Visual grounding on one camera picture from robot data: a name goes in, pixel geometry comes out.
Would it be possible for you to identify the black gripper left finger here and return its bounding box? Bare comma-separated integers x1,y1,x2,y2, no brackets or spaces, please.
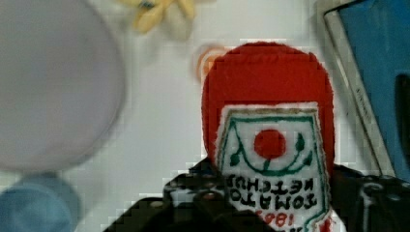
103,159,277,232

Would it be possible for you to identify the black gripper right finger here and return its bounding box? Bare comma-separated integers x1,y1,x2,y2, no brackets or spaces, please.
331,164,410,232

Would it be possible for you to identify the red plush ketchup bottle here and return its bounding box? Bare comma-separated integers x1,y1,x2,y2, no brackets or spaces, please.
201,42,335,232

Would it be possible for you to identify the plush orange slice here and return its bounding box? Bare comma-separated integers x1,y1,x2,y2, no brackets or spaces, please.
193,43,228,84

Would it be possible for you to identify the blue bowl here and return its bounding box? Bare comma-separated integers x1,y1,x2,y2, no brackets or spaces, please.
0,173,83,232

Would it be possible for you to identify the black toaster oven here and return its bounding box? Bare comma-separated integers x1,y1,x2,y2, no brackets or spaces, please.
316,0,409,181

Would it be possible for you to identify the lavender round plate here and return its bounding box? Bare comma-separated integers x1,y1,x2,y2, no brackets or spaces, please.
0,0,125,172

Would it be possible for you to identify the plush peeled banana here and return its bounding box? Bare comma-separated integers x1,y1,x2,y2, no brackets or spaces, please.
117,0,196,41

